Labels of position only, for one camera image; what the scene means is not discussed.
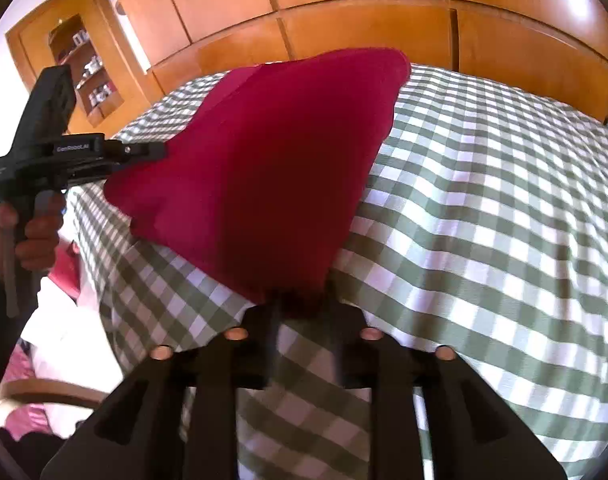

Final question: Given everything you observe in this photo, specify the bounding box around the person's left hand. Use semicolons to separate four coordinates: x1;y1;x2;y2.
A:
0;200;66;277

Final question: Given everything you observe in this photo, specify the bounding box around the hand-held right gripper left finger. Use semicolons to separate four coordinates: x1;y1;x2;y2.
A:
40;304;285;480

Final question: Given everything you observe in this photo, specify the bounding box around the wooden panelled headboard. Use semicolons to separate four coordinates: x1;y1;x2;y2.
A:
104;0;608;128

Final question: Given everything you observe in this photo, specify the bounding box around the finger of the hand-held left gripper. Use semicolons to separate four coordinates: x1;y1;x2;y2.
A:
104;142;171;177

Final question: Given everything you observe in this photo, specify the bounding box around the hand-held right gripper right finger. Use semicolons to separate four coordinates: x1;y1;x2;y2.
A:
329;300;569;480

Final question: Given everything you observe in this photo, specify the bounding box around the maroon sweater with embossed roses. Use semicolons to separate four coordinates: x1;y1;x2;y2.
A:
103;47;413;319

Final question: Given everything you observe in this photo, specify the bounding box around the wooden shelf cabinet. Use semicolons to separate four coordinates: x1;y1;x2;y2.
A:
5;0;156;132

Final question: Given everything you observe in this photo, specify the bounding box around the pink cloth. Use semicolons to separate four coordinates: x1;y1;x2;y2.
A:
49;242;83;302

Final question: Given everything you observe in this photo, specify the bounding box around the white sheet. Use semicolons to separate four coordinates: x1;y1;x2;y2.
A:
20;260;127;401

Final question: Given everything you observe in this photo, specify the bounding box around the green white checked blanket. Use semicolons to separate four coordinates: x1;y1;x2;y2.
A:
64;62;608;480

